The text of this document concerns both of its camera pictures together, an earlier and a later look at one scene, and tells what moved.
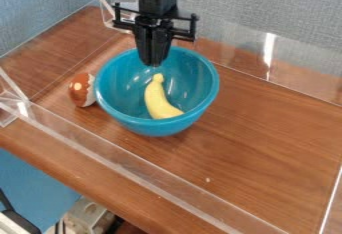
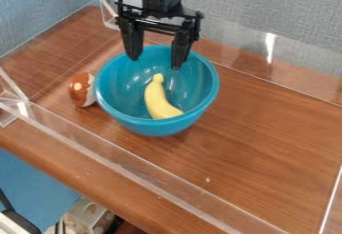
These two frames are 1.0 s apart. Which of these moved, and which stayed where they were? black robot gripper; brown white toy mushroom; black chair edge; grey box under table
Moved: black robot gripper
Stayed: grey box under table; black chair edge; brown white toy mushroom
